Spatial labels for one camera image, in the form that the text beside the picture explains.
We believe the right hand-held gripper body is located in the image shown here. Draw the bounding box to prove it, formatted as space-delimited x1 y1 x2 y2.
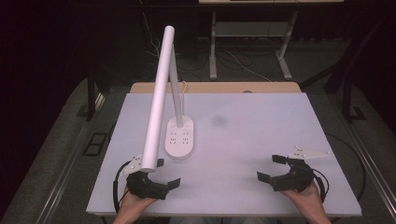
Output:
281 146 332 193

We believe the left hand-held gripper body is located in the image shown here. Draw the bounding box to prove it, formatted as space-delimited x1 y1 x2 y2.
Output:
119 151 171 201

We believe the person's left hand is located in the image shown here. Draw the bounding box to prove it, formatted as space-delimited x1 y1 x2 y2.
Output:
115 186 157 221

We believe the person's right hand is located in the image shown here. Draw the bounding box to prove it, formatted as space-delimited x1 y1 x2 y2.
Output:
279 182 327 219

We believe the white table cover board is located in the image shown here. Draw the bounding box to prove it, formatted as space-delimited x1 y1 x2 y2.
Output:
86 92 363 217

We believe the white desk lamp with socket base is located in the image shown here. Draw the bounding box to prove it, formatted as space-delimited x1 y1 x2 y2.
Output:
139 25 194 174

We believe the black metal stand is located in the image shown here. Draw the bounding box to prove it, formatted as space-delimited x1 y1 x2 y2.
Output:
85 72 110 122
299 12 368 124

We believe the wooden table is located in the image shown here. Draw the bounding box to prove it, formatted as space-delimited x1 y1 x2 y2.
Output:
129 81 303 94

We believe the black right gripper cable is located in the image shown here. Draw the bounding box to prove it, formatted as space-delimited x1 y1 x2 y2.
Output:
311 167 331 203

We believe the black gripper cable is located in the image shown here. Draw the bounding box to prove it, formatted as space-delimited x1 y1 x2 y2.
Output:
311 167 331 203
112 160 135 217

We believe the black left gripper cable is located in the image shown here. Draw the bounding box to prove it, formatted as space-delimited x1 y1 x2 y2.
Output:
112 160 135 217

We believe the black floor frame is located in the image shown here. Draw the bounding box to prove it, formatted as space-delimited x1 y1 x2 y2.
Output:
81 132 109 158

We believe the black floor cable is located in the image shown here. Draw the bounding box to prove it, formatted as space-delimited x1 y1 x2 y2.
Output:
325 133 368 203

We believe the white lamp cable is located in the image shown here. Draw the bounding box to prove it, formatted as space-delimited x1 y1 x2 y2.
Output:
180 80 188 118

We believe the aluminium floor rail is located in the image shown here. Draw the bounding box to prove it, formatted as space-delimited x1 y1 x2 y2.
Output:
33 122 95 224
344 121 396 216

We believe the white floor cable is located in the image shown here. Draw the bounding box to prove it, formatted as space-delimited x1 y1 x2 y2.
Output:
221 49 274 83

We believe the white hanging cable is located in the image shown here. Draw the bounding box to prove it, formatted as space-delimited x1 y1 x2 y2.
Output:
140 10 162 59

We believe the grey metal frame desk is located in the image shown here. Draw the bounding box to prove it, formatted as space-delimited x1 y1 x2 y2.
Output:
198 0 345 81

